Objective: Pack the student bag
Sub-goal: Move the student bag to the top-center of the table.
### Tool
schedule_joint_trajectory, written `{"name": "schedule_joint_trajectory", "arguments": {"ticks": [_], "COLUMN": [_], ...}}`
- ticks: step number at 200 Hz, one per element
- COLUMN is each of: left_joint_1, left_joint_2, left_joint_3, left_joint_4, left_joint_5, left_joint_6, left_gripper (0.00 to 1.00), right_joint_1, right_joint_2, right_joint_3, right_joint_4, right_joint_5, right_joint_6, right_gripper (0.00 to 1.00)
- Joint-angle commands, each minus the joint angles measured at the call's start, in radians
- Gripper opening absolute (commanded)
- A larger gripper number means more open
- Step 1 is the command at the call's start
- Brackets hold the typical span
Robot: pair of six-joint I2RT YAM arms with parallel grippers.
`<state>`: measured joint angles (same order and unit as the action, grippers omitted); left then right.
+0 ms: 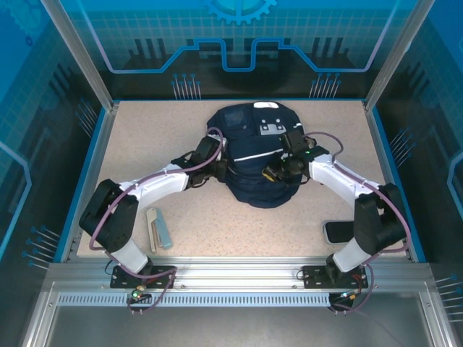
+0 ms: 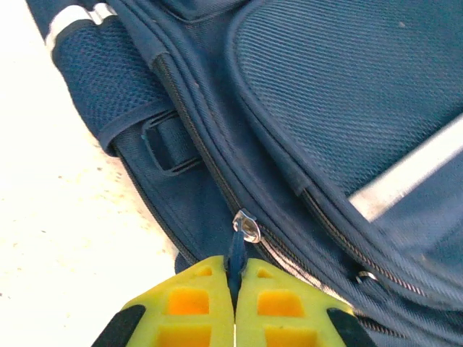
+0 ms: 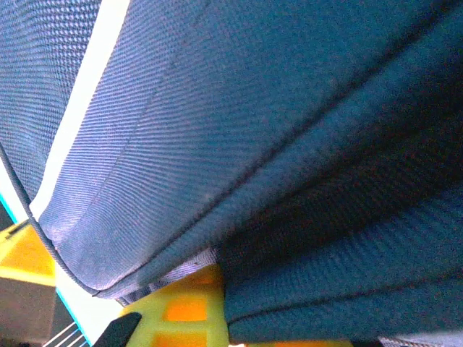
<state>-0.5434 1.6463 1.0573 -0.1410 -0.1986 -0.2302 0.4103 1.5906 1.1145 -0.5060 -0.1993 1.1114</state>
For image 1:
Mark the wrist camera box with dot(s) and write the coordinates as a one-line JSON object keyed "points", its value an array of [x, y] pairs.
{"points": [[293, 141], [208, 148]]}

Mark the blue grey stationery box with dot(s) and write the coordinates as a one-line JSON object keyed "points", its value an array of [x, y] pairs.
{"points": [[167, 238]]}

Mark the black smartphone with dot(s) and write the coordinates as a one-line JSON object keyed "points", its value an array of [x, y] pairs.
{"points": [[336, 233]]}

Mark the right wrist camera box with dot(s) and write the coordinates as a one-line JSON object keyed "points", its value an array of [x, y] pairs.
{"points": [[293, 141]]}

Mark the small lit circuit board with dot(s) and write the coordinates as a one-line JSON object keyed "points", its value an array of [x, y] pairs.
{"points": [[136, 294], [349, 295]]}

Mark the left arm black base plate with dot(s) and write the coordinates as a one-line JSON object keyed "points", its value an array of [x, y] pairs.
{"points": [[119, 280]]}

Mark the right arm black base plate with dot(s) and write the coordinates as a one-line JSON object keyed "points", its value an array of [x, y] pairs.
{"points": [[311, 276]]}

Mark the aluminium mounting rail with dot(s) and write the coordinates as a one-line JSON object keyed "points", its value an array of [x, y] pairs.
{"points": [[235, 271]]}

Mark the left aluminium frame post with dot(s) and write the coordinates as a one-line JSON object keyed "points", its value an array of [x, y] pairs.
{"points": [[81, 54]]}

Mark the beige ruler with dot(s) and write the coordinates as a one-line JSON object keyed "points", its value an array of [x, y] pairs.
{"points": [[152, 235]]}

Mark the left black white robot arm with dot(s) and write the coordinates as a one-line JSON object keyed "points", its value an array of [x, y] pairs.
{"points": [[159, 184]]}

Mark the navy blue backpack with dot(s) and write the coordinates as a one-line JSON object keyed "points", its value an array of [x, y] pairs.
{"points": [[253, 188]]}

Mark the aluminium frame post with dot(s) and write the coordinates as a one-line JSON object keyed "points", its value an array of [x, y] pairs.
{"points": [[398, 54], [81, 54]]}

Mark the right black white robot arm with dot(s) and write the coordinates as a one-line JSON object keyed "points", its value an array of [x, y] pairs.
{"points": [[376, 224]]}

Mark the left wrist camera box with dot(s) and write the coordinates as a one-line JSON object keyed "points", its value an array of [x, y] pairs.
{"points": [[208, 148]]}

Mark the aluminium side rail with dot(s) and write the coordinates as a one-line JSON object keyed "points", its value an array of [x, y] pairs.
{"points": [[94, 162]]}

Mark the right aluminium frame post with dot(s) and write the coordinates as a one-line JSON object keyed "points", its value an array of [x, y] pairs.
{"points": [[398, 54]]}

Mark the blue table edge trim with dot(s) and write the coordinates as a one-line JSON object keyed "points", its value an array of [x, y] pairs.
{"points": [[85, 162], [325, 99], [392, 162]]}

